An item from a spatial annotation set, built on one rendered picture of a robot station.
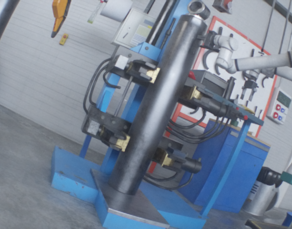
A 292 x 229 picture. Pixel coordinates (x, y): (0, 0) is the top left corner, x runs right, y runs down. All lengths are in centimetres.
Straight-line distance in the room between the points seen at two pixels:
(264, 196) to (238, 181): 65
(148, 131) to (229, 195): 180
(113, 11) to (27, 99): 179
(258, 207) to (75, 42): 325
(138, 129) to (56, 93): 214
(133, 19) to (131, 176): 150
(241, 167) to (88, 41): 243
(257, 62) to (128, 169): 111
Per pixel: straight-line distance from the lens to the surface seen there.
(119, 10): 306
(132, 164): 221
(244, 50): 491
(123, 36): 304
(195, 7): 249
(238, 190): 377
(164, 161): 221
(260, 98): 508
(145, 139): 218
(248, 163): 371
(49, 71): 416
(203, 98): 230
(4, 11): 179
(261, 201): 419
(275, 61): 208
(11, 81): 423
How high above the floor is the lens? 73
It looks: level
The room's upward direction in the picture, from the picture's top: 23 degrees clockwise
